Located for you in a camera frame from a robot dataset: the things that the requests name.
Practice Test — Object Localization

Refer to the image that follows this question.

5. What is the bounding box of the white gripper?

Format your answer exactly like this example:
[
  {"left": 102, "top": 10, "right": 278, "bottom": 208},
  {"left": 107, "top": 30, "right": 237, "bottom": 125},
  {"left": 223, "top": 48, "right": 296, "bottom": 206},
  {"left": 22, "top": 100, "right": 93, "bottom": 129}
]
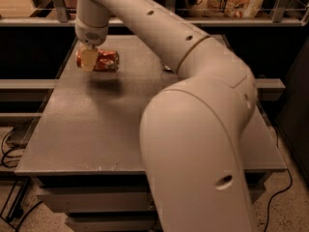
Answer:
[{"left": 74, "top": 18, "right": 108, "bottom": 72}]

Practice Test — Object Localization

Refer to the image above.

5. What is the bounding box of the black cable right floor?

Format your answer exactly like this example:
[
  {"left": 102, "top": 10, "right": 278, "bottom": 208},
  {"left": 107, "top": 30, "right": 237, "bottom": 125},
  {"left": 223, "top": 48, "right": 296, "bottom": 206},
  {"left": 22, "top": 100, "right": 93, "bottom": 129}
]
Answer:
[{"left": 263, "top": 137, "right": 294, "bottom": 232}]

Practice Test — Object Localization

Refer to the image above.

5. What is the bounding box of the black cables left floor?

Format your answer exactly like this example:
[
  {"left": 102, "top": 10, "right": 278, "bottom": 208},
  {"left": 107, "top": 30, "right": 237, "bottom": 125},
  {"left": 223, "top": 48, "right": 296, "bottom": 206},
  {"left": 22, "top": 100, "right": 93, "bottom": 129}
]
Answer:
[{"left": 0, "top": 119, "right": 42, "bottom": 232}]

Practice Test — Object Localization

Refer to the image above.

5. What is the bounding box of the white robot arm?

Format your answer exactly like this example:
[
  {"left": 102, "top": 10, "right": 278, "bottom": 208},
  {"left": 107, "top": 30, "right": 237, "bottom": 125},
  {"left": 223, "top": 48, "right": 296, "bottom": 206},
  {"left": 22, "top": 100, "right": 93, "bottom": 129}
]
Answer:
[{"left": 75, "top": 0, "right": 257, "bottom": 232}]

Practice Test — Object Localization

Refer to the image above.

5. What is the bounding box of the grey metal shelf rail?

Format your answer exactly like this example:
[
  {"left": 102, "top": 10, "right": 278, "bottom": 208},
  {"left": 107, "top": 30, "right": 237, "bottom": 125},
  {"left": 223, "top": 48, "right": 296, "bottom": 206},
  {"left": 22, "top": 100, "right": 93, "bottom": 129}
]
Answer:
[{"left": 0, "top": 0, "right": 309, "bottom": 27}]

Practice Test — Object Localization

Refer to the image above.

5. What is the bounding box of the grey drawer cabinet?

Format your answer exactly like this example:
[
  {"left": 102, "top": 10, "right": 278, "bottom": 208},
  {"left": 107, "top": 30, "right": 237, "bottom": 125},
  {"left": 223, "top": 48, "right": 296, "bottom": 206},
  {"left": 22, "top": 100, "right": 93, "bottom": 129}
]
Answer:
[{"left": 16, "top": 36, "right": 285, "bottom": 232}]

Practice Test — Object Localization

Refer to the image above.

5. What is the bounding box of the red coke can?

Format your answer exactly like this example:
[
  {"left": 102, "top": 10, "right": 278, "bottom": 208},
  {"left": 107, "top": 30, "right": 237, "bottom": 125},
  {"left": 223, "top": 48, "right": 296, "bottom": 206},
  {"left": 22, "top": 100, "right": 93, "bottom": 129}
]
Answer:
[{"left": 76, "top": 48, "right": 119, "bottom": 73}]

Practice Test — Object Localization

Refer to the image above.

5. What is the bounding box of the silver brown soda can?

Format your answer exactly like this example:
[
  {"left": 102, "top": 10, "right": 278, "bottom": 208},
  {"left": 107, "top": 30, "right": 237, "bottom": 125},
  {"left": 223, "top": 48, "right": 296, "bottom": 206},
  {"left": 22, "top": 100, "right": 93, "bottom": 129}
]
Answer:
[{"left": 162, "top": 63, "right": 172, "bottom": 72}]

